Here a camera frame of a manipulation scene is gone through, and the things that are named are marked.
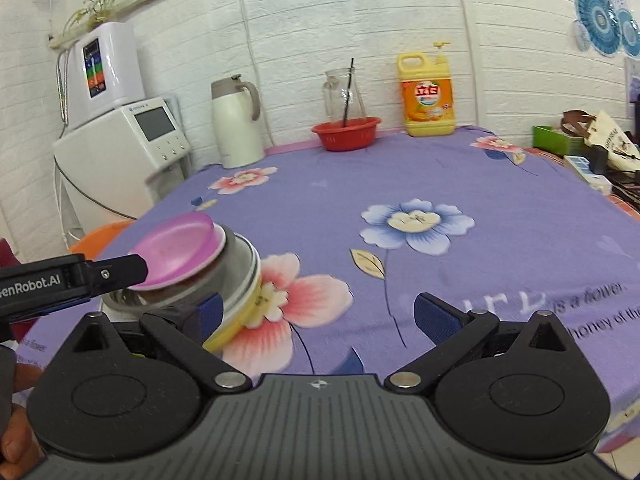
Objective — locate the yellow plate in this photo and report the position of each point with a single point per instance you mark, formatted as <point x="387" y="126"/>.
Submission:
<point x="240" y="320"/>

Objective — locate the white thermos jug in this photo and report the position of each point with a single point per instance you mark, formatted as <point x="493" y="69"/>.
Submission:
<point x="235" y="130"/>

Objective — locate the purple floral tablecloth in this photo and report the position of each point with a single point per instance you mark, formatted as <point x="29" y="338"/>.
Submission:
<point x="450" y="185"/>

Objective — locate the orange plastic basin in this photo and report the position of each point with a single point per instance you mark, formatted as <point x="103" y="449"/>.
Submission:
<point x="100" y="237"/>

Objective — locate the red plastic basket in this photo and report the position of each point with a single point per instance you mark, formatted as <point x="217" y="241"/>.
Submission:
<point x="345" y="137"/>

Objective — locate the pink undercloth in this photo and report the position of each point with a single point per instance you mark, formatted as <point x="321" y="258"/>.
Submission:
<point x="290" y="149"/>

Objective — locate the green box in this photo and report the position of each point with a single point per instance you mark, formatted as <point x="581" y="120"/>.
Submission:
<point x="550" y="140"/>

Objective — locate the white plastic box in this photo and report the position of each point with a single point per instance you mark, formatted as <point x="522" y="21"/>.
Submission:
<point x="585" y="172"/>

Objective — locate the stainless steel bowl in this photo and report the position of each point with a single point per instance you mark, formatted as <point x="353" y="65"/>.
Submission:
<point x="241" y="260"/>

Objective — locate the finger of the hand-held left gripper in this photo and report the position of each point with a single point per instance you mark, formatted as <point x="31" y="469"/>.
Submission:
<point x="120" y="270"/>
<point x="55" y="306"/>

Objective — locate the purple plastic bowl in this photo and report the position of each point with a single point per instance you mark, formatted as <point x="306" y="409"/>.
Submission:
<point x="175" y="250"/>

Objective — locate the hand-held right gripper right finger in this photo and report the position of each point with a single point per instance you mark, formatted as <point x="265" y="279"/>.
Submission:
<point x="435" y="315"/>

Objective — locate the white water dispenser with screen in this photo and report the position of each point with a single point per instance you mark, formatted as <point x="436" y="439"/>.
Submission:
<point x="110" y="160"/>

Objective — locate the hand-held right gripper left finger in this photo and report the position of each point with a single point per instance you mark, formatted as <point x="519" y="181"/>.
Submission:
<point x="212" y="310"/>

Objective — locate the yellow detergent bottle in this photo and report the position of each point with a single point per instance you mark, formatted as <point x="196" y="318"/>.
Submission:
<point x="425" y="105"/>

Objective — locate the person's left hand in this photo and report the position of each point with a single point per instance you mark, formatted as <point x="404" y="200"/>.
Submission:
<point x="20" y="440"/>

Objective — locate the printed paper bag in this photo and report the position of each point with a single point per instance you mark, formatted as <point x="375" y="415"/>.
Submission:
<point x="610" y="140"/>

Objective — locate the white water purifier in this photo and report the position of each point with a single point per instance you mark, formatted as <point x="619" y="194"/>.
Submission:
<point x="120" y="70"/>

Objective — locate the black straw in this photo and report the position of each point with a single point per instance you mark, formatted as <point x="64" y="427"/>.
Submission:
<point x="348" y="87"/>

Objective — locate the large blue paper fan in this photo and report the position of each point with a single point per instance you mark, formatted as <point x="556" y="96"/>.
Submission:
<point x="595" y="15"/>

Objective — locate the potted green plant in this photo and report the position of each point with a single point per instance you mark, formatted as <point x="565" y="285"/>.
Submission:
<point x="100" y="7"/>

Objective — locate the glass pitcher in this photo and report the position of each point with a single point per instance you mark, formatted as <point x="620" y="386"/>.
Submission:
<point x="334" y="97"/>

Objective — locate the small blue paper fan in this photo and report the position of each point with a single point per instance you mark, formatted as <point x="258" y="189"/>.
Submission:
<point x="629" y="32"/>

